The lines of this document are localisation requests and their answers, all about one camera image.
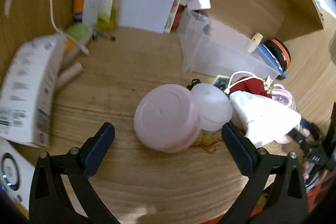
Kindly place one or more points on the small white cardboard box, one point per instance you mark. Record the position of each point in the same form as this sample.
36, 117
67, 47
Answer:
198, 4

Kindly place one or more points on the cream small bottle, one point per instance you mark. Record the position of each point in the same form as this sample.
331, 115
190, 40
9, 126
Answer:
254, 43

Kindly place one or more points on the pink round plastic container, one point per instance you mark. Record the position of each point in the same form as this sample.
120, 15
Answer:
167, 119

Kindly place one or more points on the white drawstring cloth pouch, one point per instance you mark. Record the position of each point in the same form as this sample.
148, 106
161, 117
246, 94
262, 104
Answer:
263, 119

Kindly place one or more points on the white round speaker device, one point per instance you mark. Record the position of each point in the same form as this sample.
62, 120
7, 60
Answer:
16, 174

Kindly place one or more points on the green cap lotion bottle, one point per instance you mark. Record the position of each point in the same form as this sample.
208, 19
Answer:
78, 36

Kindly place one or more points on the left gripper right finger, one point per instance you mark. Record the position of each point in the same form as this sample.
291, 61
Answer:
287, 200

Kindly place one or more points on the stack of books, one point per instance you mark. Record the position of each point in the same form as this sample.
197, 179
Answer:
175, 15

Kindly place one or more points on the orange black round case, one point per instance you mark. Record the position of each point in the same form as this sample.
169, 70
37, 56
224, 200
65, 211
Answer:
280, 51

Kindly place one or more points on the red cloth pouch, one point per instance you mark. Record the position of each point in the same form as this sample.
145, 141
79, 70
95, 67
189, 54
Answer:
253, 86

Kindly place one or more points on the translucent white round lid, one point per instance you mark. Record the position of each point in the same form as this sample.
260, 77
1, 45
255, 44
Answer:
214, 105

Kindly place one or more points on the small white tube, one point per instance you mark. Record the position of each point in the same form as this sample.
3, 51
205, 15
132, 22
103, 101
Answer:
68, 75

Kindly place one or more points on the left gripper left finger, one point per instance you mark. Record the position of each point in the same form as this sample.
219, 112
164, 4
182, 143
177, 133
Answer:
49, 201

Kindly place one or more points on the white printed carton box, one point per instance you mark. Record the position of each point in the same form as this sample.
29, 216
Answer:
28, 91

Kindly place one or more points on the black binder clip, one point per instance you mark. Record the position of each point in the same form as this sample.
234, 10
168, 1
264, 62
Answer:
193, 83

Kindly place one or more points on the clear plastic storage bin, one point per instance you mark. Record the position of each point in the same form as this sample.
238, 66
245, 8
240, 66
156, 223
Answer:
212, 48

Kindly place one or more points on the blue patterned pencil pouch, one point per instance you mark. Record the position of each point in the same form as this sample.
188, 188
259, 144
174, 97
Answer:
273, 60

